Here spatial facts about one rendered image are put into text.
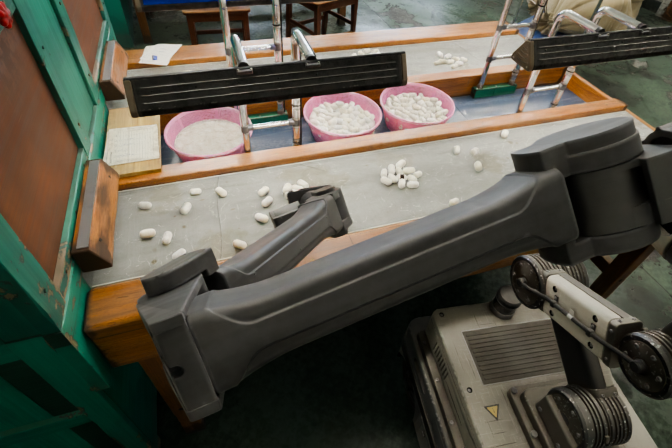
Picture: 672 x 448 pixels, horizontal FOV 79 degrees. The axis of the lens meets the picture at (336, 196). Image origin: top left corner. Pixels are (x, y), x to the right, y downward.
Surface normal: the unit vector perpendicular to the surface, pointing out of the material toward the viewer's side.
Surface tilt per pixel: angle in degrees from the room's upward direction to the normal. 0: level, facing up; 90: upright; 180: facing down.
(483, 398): 0
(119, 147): 0
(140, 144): 0
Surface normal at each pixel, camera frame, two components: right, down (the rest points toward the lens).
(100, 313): 0.06, -0.71
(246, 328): 0.19, 0.07
